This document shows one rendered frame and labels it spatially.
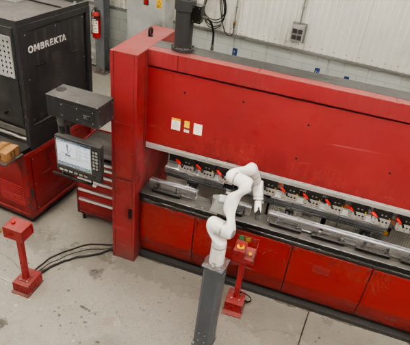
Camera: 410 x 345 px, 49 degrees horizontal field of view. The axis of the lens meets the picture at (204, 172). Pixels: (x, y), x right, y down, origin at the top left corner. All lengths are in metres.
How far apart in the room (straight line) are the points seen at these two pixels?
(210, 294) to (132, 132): 1.55
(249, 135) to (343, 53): 4.12
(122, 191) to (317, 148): 1.90
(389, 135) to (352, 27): 4.08
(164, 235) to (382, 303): 2.20
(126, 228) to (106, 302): 0.74
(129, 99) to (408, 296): 3.04
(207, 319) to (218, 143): 1.53
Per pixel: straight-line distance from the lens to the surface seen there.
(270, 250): 4.43
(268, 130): 3.87
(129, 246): 4.91
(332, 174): 3.98
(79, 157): 3.99
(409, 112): 3.71
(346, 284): 4.56
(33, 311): 4.71
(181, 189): 4.47
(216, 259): 3.57
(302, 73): 3.82
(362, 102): 3.67
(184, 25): 3.85
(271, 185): 4.13
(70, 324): 4.55
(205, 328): 4.16
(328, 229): 4.32
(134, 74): 3.84
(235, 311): 4.66
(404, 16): 7.59
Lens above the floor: 3.57
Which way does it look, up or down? 33 degrees down
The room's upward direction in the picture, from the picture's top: 7 degrees clockwise
